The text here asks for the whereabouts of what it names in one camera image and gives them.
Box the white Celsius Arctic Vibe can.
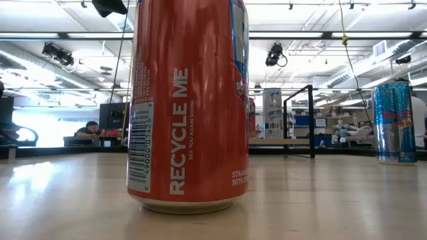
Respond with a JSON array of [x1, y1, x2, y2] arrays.
[[262, 87, 284, 139]]

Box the blue silver Red Bull can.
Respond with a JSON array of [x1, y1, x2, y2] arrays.
[[370, 81, 418, 165]]

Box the black ceiling spotlights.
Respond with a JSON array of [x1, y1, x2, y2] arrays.
[[41, 42, 75, 67]]

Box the black monitor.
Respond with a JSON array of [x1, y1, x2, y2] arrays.
[[99, 102, 129, 131]]

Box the black overhead light bar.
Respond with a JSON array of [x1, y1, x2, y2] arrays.
[[0, 31, 427, 41]]

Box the black hanging cable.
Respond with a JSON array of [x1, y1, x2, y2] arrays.
[[101, 0, 130, 146]]

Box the black equipment with hose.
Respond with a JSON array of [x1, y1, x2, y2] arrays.
[[0, 96, 39, 147]]

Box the black hanging camera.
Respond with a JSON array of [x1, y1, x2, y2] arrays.
[[265, 42, 288, 67]]

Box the black aluminium table frame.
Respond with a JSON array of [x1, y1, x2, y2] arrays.
[[0, 145, 427, 160]]

